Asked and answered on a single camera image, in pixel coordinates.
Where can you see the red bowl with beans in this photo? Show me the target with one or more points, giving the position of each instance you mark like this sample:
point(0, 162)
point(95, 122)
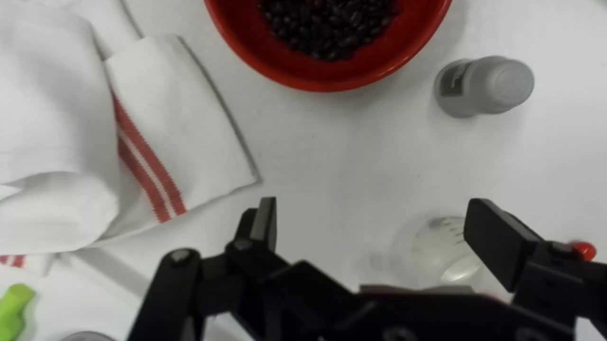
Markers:
point(326, 46)

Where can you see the green bottle black cap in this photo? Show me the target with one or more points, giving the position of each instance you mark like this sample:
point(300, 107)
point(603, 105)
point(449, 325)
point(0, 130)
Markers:
point(11, 311)

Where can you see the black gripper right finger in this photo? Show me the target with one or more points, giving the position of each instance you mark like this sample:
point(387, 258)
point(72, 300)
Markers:
point(504, 245)

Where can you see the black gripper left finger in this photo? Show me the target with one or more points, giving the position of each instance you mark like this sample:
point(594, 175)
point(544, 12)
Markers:
point(258, 226)

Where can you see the red handled utensil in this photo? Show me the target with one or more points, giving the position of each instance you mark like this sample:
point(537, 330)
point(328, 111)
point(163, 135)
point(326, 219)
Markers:
point(584, 251)

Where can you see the white red striped towel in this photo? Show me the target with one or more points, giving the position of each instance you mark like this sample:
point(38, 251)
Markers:
point(104, 133)

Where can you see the clear plastic measuring cup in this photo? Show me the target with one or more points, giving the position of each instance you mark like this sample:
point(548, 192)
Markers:
point(430, 255)

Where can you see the grey pepper shaker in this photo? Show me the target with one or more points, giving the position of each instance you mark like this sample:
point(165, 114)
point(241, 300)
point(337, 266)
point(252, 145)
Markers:
point(482, 86)

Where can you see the white plastic tray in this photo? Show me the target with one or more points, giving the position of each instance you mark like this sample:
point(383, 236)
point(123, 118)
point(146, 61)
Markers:
point(356, 173)

